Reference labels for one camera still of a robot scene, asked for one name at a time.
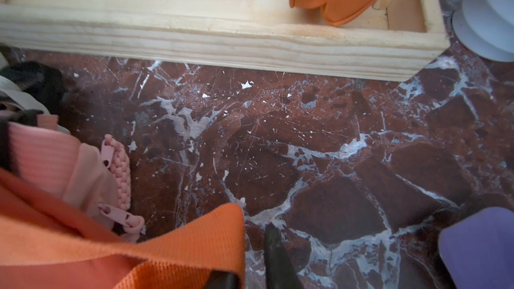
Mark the cream white sling bag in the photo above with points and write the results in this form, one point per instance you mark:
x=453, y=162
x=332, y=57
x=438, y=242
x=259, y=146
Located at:
x=22, y=108

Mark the pink sling bag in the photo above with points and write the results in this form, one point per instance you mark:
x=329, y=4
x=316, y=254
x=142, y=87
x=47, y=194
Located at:
x=94, y=180

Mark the wooden hanging rack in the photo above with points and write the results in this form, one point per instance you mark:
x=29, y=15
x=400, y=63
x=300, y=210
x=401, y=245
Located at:
x=391, y=43

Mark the black sling bag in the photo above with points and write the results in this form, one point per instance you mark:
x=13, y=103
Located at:
x=42, y=82

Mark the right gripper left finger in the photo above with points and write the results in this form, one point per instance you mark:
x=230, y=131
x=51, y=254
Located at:
x=222, y=280

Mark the purple pink brush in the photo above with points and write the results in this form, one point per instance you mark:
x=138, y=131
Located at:
x=478, y=251

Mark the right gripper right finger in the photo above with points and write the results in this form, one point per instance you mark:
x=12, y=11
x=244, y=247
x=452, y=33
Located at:
x=279, y=269

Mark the dark orange sling bag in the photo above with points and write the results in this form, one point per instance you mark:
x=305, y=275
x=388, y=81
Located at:
x=46, y=243

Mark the potted flower plant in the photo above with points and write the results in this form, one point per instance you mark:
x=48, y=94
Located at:
x=485, y=27

